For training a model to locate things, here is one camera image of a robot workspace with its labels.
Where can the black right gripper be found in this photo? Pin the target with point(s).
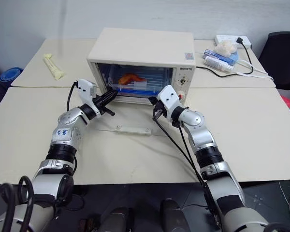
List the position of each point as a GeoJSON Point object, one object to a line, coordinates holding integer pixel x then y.
{"type": "Point", "coordinates": [161, 108]}

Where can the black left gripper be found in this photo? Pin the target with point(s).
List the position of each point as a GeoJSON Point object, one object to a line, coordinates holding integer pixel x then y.
{"type": "Point", "coordinates": [99, 105]}

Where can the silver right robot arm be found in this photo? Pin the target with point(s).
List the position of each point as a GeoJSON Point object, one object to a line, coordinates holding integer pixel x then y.
{"type": "Point", "coordinates": [207, 149]}

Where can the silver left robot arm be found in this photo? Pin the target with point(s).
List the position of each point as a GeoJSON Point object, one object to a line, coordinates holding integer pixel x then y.
{"type": "Point", "coordinates": [62, 135]}

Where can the glass toaster oven door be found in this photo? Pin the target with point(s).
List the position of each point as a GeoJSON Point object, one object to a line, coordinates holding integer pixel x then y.
{"type": "Point", "coordinates": [133, 120]}

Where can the orange food piece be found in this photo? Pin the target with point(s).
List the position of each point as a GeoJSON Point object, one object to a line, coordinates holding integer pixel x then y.
{"type": "Point", "coordinates": [130, 78]}

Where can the cream toaster oven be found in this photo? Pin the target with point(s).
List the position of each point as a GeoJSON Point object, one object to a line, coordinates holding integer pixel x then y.
{"type": "Point", "coordinates": [140, 48]}

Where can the pale yellow plastic stick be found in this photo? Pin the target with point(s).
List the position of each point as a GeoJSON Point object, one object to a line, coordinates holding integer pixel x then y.
{"type": "Point", "coordinates": [52, 66]}

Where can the white plastic bottle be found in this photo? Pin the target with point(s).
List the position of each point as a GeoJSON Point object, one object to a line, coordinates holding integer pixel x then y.
{"type": "Point", "coordinates": [216, 63]}

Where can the blue white tube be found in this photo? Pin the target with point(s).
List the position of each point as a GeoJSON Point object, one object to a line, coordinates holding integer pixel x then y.
{"type": "Point", "coordinates": [215, 54]}

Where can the crumpled white tissue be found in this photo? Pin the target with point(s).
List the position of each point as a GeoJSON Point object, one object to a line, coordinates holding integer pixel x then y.
{"type": "Point", "coordinates": [225, 47]}

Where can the blue round plate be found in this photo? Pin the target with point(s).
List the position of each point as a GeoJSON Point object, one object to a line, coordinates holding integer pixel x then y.
{"type": "Point", "coordinates": [234, 58]}

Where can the white power strip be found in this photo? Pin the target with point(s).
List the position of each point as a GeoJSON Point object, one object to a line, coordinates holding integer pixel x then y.
{"type": "Point", "coordinates": [228, 38]}

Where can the blue rolled mat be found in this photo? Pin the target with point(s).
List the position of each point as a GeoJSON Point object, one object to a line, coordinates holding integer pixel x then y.
{"type": "Point", "coordinates": [10, 75]}

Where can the dark rounded shape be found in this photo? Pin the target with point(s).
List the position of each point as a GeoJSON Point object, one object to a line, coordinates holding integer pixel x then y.
{"type": "Point", "coordinates": [174, 215]}
{"type": "Point", "coordinates": [116, 220]}

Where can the black chair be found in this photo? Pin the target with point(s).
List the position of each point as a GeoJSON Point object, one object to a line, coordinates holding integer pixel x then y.
{"type": "Point", "coordinates": [280, 60]}

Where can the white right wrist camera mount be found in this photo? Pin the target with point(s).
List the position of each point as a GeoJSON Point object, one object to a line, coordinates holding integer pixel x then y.
{"type": "Point", "coordinates": [169, 96]}

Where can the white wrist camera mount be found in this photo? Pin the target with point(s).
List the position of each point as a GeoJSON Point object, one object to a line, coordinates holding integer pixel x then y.
{"type": "Point", "coordinates": [169, 96]}
{"type": "Point", "coordinates": [85, 87]}

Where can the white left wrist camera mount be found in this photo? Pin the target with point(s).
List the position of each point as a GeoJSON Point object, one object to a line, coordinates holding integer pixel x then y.
{"type": "Point", "coordinates": [85, 87]}

